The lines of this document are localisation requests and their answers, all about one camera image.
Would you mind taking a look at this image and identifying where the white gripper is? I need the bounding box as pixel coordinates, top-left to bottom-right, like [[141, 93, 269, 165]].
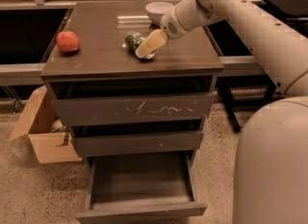
[[135, 9, 188, 59]]

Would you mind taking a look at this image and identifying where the green soda can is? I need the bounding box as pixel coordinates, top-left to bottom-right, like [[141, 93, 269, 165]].
[[125, 31, 155, 60]]

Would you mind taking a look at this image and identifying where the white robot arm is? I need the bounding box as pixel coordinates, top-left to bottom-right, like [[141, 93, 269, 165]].
[[136, 0, 308, 224]]

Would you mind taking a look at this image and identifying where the grey top drawer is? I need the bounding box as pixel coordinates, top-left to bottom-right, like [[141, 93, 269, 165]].
[[52, 93, 214, 126]]

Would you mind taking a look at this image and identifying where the dark grey drawer cabinet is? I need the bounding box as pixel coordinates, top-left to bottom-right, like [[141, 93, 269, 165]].
[[41, 2, 223, 158]]

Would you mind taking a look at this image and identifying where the grey middle drawer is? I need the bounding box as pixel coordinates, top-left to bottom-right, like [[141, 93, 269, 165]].
[[73, 131, 203, 157]]

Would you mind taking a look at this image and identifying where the grey open bottom drawer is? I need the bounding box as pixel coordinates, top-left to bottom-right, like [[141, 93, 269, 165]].
[[76, 151, 207, 224]]

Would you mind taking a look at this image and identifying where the white ceramic bowl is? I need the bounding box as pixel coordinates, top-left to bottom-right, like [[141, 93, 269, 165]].
[[145, 2, 174, 25]]

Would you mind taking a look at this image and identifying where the red apple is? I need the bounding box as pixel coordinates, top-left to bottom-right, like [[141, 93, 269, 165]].
[[56, 31, 80, 53]]

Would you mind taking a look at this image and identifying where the white object in box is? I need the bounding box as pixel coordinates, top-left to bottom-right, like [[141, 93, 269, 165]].
[[51, 119, 64, 133]]

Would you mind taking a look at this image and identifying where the open cardboard box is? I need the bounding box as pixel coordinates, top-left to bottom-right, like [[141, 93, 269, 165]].
[[9, 86, 82, 163]]

